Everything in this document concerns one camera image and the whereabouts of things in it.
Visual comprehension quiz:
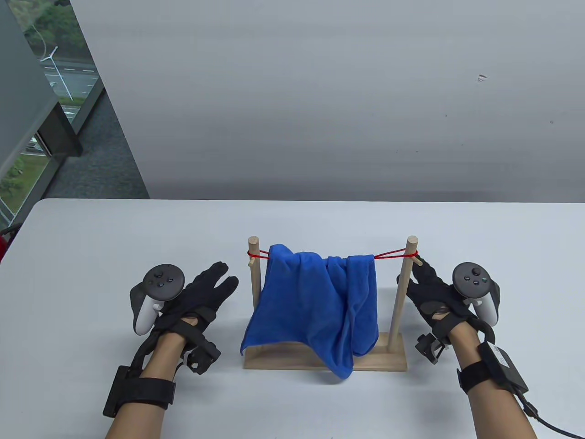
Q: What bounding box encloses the person's right hand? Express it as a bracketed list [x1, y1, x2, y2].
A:
[397, 257, 496, 365]

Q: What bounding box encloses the person's left hand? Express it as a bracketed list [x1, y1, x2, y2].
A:
[151, 262, 239, 375]

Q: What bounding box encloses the red elastic cord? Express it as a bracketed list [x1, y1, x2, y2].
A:
[247, 248, 419, 260]

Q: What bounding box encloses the wooden rack with posts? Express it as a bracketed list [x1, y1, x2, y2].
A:
[244, 236, 423, 372]

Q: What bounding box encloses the blue towel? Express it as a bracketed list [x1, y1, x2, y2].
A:
[240, 244, 379, 380]

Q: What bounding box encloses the person's left forearm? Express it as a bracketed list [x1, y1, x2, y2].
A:
[105, 333, 188, 439]

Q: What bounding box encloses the person's right forearm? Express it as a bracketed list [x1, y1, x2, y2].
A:
[446, 322, 537, 439]

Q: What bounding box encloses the black and white controller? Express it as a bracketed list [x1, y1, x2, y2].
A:
[130, 264, 186, 337]
[452, 262, 500, 327]

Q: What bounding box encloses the red object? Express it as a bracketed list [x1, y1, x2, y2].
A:
[0, 229, 15, 266]

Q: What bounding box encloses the glass window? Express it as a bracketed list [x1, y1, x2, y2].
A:
[0, 0, 106, 229]

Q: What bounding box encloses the black cable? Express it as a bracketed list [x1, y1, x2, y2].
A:
[516, 391, 585, 439]

